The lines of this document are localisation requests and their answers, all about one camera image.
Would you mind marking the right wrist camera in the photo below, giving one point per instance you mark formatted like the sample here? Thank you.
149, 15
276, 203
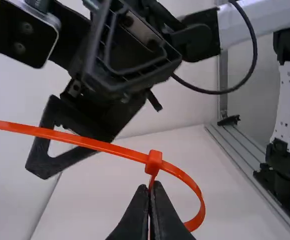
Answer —
22, 32

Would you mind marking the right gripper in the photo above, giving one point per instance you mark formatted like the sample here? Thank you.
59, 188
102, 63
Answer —
124, 57

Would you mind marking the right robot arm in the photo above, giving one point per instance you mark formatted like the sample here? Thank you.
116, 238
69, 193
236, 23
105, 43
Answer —
259, 20

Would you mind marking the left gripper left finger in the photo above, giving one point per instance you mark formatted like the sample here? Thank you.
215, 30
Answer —
134, 225

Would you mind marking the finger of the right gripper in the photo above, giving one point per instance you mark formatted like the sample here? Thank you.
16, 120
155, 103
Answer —
37, 160

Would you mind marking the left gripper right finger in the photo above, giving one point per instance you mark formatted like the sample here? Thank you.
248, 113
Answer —
164, 225

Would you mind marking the silver rails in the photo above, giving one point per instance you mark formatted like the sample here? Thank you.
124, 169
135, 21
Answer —
242, 147

